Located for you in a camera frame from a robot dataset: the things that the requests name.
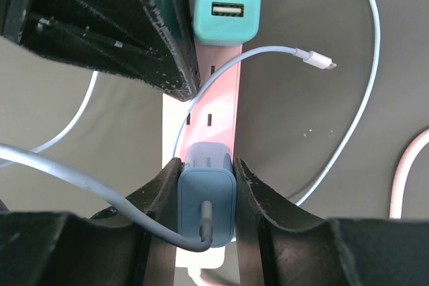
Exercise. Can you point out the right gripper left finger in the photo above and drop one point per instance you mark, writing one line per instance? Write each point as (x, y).
(62, 248)

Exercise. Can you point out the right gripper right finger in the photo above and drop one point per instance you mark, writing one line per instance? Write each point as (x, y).
(278, 243)

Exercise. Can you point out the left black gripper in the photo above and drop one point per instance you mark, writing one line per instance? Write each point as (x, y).
(147, 40)

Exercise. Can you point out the teal charger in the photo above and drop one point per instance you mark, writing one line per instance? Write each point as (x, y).
(226, 22)

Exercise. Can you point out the blue plug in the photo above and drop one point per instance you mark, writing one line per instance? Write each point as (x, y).
(207, 175)

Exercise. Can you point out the pink power strip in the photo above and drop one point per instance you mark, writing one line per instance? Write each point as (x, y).
(212, 118)

